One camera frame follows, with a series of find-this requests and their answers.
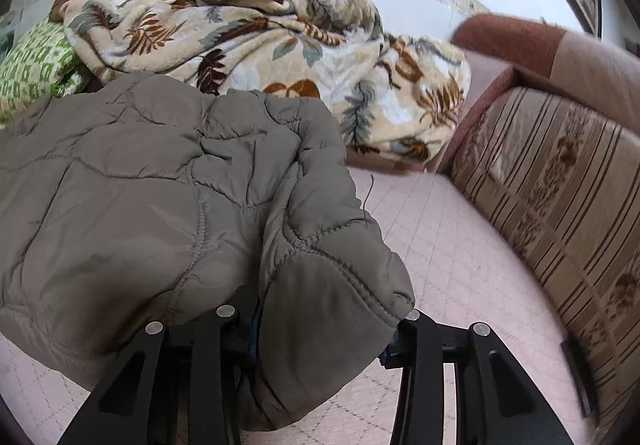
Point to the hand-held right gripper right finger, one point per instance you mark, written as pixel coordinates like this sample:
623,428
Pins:
410,345

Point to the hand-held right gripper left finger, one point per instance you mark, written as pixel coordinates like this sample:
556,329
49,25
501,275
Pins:
220,350

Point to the grey-brown quilted puffer jacket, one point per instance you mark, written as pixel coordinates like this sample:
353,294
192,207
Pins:
150,200

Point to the pink quilted bed cover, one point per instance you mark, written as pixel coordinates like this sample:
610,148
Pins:
450,265

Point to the black flat object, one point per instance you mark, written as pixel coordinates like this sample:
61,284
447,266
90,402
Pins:
580,380

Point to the striped floral sofa cushion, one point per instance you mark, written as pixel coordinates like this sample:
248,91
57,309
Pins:
560,185

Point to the beige leaf-print fleece blanket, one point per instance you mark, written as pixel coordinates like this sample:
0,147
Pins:
300,50

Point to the brown upholstered armrest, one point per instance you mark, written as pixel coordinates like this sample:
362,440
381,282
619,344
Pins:
510,40

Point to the green checked pillow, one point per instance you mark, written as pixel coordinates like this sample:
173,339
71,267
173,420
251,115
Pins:
35,60

